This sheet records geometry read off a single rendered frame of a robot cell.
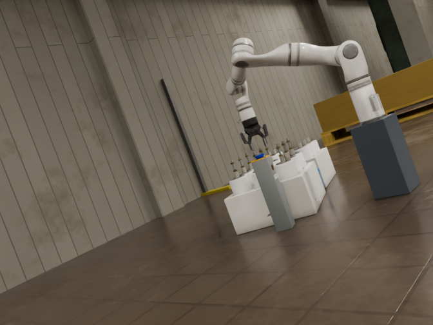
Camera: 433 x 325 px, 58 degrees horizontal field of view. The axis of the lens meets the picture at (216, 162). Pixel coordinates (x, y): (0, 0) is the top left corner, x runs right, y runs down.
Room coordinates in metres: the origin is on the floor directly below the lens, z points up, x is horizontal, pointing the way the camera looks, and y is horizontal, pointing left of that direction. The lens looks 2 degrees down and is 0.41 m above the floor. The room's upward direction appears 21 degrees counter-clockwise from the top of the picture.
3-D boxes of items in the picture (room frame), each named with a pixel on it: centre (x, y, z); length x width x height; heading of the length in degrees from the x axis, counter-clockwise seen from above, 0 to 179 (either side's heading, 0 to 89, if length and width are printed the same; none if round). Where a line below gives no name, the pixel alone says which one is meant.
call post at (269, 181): (1.65, -0.18, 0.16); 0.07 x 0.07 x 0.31; 67
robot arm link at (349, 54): (1.57, -0.64, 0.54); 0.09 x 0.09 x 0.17; 81
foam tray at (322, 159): (2.44, -0.44, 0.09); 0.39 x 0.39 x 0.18; 63
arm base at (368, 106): (1.57, -0.64, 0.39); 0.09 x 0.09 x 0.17; 44
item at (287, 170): (1.79, -0.29, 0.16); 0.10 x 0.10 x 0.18
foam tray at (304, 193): (1.95, -0.23, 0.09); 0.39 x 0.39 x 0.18; 67
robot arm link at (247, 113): (1.97, -0.22, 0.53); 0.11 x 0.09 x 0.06; 7
